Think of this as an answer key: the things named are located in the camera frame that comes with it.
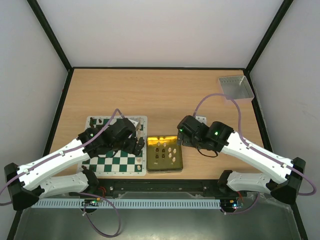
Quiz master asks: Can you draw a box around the green white chess board mat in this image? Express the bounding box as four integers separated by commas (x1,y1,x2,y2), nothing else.
76,115,148,178

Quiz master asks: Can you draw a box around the yellow transparent piece tray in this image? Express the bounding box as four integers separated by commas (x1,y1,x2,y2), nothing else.
146,135,184,173

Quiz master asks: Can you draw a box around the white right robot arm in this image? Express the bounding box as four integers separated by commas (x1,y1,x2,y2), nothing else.
177,115,306,205

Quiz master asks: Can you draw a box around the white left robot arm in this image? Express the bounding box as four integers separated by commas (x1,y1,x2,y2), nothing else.
4,118,145,211

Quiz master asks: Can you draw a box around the grey metal tin box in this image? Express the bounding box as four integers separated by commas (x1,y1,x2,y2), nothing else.
218,75,255,105

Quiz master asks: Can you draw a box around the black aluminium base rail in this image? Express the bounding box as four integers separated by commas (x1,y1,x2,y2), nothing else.
84,178,248,199

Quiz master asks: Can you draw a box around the light blue slotted cable duct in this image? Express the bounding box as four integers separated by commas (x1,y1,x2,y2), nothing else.
32,198,221,210

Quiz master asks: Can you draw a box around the black cage frame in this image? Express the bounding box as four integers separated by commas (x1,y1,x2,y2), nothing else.
4,0,309,240

